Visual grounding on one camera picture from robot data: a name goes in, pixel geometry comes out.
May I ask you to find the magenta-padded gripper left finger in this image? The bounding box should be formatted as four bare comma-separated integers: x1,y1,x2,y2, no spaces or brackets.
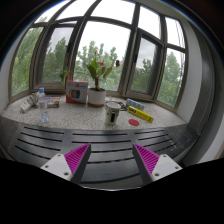
40,142,92,185

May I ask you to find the light blue box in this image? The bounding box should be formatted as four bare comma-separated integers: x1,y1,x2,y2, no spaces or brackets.
125,98,146,112

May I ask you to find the red and white filament box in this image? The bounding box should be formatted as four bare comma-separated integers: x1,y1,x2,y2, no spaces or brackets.
65,80,90,105

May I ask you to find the long yellow box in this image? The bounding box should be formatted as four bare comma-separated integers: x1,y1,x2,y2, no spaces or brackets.
127,105,155,124

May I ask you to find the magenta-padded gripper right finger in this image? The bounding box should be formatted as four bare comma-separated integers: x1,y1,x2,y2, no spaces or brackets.
132,143,183,185

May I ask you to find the flat round red coaster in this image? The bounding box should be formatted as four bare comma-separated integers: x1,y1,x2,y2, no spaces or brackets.
128,118,140,127

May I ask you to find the white power strip with cord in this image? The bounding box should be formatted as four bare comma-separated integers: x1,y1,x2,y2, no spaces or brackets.
20,93,40,114

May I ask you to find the white mug with dark print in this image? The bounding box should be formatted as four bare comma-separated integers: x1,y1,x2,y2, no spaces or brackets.
104,101,122,127

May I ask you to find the potted plant in white pot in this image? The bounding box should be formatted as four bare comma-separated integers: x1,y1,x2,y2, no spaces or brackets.
59,53,121,108

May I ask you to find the clear blue-capped water bottle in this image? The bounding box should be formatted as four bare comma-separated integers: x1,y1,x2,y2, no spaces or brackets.
37,87,50,123

